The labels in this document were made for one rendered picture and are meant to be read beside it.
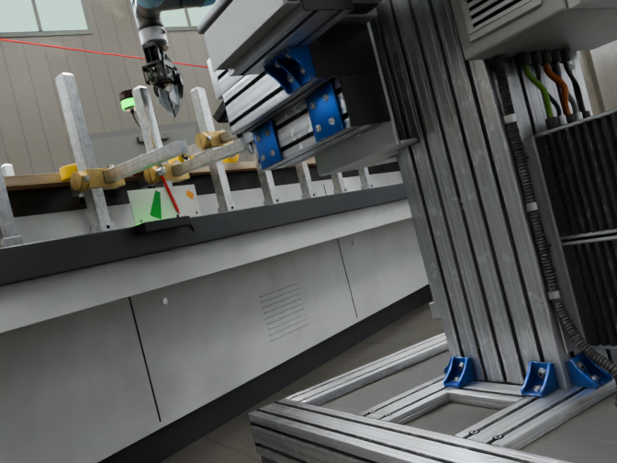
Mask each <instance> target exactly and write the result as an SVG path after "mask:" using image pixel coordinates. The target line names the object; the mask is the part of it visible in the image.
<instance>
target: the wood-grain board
mask: <svg viewBox="0 0 617 463"><path fill-rule="evenodd" d="M223 164H224V168H225V172H226V173H238V172H250V171H257V168H256V164H255V161H254V162H238V163H223ZM307 164H308V166H316V162H315V158H310V159H308V160H307ZM193 175H211V173H210V170H209V166H205V167H202V168H200V169H197V170H195V171H193V172H190V173H189V176H193ZM141 178H142V176H133V175H130V176H128V177H125V178H124V180H125V182H126V181H137V180H139V179H141ZM4 180H5V184H6V191H13V190H24V189H35V188H47V187H58V186H70V185H71V183H70V182H63V181H62V179H61V175H60V173H55V174H39V175H9V176H4Z"/></svg>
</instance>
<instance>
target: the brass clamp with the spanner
mask: <svg viewBox="0 0 617 463"><path fill-rule="evenodd" d="M176 164H180V163H175V164H162V165H163V167H164V168H165V169H166V175H164V176H163V177H164V179H165V181H169V180H172V183H176V182H181V181H184V180H186V179H188V178H190V176H189V173H187V174H185V175H178V176H174V172H173V168H172V166H174V165H176ZM157 168H159V165H158V164H157V165H155V166H153V167H151V168H148V169H146V170H144V178H145V180H146V181H147V182H148V183H150V184H152V185H155V184H157V183H160V182H162V179H161V177H160V176H158V175H157V174H156V169H157Z"/></svg>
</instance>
